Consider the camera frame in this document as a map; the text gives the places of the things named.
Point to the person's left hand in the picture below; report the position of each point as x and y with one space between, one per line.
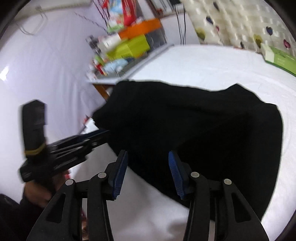
38 194

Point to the lime green box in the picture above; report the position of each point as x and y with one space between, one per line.
132 48

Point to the black pants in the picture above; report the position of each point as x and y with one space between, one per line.
226 134

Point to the orange box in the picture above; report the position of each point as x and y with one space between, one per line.
142 28

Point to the white bed cover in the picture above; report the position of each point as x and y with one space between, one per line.
142 212

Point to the heart patterned cream curtain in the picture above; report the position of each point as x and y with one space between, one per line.
241 24

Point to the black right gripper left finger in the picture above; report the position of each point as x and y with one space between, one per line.
62 217

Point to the red snack package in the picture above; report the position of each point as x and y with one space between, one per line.
129 8

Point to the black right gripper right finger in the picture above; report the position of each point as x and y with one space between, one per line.
234 217

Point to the green and white box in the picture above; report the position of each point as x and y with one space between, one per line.
279 58

